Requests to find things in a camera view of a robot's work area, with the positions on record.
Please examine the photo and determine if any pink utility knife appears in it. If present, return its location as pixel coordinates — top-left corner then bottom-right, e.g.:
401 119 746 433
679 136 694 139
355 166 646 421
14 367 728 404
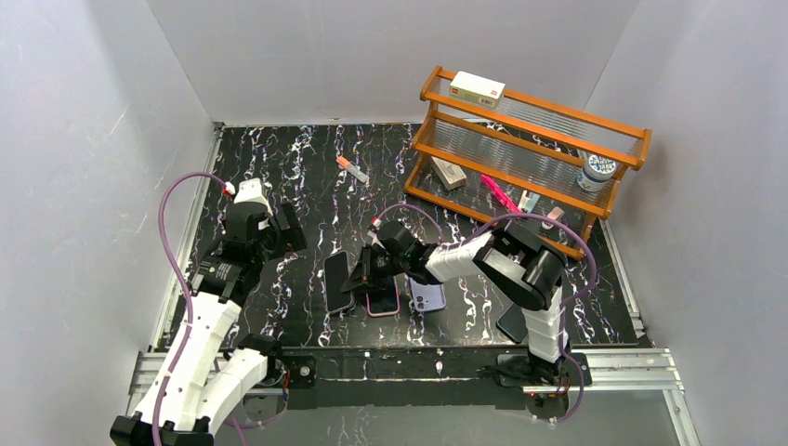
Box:
479 175 520 214

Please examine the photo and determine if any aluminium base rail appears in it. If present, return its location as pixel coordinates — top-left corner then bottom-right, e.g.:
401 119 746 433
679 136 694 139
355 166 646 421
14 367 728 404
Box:
125 348 686 395

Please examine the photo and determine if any orange wooden shelf rack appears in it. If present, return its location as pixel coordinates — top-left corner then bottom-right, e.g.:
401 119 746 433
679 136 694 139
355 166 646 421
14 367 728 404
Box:
405 66 652 239

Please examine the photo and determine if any pink phone case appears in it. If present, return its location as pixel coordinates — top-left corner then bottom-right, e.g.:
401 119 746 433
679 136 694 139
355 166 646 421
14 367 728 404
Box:
365 277 402 319

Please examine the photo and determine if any lavender phone case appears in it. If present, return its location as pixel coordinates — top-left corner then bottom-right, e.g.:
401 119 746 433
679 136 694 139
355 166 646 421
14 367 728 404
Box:
408 278 447 313

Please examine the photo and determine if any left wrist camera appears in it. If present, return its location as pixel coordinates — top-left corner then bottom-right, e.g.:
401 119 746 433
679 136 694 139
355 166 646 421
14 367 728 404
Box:
233 177 272 214

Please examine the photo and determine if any orange grey marker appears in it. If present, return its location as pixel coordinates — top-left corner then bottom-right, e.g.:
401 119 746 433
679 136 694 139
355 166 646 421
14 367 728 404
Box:
336 156 369 184

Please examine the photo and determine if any small grey box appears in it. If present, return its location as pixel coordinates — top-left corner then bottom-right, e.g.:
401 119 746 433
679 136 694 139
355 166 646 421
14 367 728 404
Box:
430 157 467 190

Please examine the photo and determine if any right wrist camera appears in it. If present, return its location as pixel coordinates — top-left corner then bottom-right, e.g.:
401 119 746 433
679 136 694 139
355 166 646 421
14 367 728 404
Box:
367 216 382 245

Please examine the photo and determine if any dark teal phone case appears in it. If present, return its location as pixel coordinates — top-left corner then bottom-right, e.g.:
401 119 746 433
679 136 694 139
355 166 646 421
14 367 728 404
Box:
495 304 528 344

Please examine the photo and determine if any black screen smartphone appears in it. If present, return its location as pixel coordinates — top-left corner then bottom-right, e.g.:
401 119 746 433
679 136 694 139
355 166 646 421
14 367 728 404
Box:
368 280 400 316

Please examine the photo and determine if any white green stapler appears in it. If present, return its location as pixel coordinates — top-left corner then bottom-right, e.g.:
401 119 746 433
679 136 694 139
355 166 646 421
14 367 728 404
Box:
518 190 541 213

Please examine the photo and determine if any white blue round jar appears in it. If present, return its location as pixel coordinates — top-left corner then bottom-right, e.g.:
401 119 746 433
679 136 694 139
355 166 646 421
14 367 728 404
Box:
576 154 618 192

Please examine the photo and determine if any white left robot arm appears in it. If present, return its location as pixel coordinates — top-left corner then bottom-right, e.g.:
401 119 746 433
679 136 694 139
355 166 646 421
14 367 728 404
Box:
110 202 307 445

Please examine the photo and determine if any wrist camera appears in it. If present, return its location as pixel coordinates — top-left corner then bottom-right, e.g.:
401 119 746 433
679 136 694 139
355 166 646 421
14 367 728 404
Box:
367 216 382 245
233 177 272 214

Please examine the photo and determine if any white red carton box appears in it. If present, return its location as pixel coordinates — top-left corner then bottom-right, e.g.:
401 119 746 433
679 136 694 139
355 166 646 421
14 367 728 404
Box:
449 72 506 110

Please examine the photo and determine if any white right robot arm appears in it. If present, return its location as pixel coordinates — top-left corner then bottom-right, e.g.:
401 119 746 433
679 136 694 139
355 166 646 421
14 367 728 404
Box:
340 220 569 384

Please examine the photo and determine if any small pink white item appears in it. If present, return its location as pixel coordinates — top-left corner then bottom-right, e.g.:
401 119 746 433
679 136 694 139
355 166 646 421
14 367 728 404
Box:
541 206 565 230

